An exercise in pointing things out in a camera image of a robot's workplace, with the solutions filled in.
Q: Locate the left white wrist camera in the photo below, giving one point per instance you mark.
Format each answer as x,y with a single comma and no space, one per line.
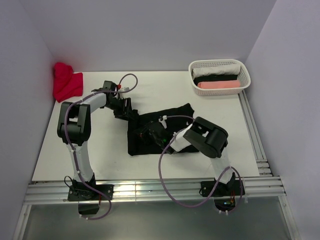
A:
122,89

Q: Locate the rolled pink t-shirt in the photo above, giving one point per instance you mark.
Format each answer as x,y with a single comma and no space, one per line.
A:
219,84

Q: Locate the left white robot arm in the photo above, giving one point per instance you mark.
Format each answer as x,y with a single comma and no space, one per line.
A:
74,128

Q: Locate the red t-shirt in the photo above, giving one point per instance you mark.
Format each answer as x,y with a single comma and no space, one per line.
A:
66,83

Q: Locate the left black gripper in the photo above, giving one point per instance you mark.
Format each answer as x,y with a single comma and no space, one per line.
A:
126,111

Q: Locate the rolled white t-shirt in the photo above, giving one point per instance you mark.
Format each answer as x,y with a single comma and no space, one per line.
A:
230,69

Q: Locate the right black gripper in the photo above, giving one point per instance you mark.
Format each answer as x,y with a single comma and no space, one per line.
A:
142,132

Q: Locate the white plastic basket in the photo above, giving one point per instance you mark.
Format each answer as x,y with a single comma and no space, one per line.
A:
243,77

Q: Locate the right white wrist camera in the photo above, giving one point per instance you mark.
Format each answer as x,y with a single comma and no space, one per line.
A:
162,120

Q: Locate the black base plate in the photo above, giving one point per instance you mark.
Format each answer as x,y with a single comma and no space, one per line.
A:
89,201
224,194

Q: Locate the aluminium mounting rail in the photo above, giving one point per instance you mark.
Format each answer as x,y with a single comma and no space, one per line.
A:
56,192

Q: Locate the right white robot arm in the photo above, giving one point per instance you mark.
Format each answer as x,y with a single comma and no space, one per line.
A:
183,134

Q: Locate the rolled black t-shirt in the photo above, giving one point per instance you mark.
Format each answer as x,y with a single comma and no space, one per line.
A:
214,78

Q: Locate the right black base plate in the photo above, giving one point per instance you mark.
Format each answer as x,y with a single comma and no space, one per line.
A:
224,194

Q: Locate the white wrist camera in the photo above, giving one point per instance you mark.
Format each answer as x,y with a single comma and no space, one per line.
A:
122,89
162,120

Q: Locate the black t-shirt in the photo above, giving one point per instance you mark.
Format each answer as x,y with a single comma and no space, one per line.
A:
214,78
136,145

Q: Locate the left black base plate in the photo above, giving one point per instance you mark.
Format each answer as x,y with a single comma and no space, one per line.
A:
89,201

